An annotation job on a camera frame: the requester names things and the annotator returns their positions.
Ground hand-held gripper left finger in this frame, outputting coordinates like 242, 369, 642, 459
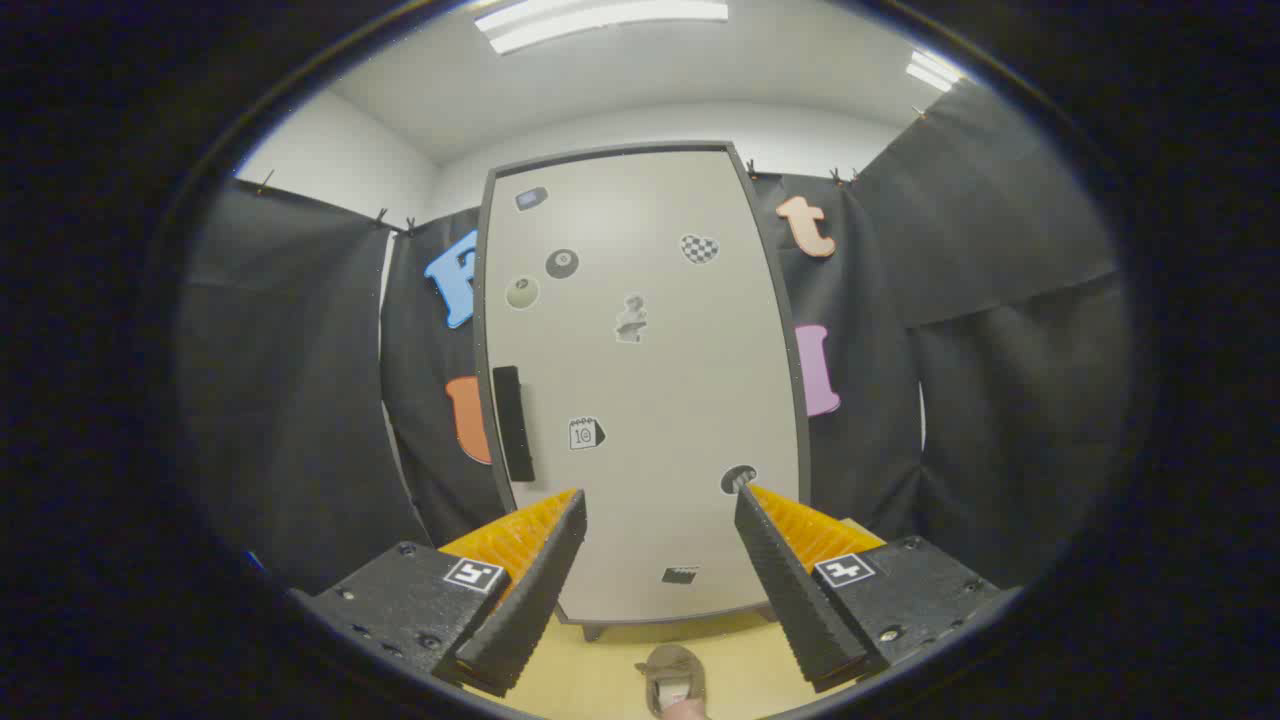
290, 488, 589, 699

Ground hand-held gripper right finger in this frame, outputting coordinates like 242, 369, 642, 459
733, 483, 1021, 693

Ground dark grey shoe cabinet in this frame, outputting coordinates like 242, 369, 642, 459
474, 140, 813, 643

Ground brown fuzzy shoe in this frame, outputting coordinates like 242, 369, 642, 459
635, 645, 709, 719

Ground black door handle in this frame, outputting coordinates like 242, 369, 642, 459
492, 365, 537, 484

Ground white shoe cabinet door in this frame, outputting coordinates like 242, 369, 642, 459
485, 150, 801, 623

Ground black backdrop cloth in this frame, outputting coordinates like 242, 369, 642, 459
175, 80, 1136, 601

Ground small ceiling light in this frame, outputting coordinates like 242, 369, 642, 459
905, 48, 966, 93

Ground long ceiling light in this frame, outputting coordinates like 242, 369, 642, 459
473, 0, 731, 56

